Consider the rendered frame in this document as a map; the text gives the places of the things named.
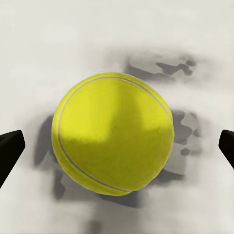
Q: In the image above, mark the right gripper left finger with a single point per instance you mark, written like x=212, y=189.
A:
x=12, y=145

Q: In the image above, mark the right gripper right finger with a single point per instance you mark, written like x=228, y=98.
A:
x=226, y=145

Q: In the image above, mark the desk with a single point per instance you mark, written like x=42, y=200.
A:
x=184, y=49

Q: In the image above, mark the tennis ball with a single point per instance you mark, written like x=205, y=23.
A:
x=112, y=133

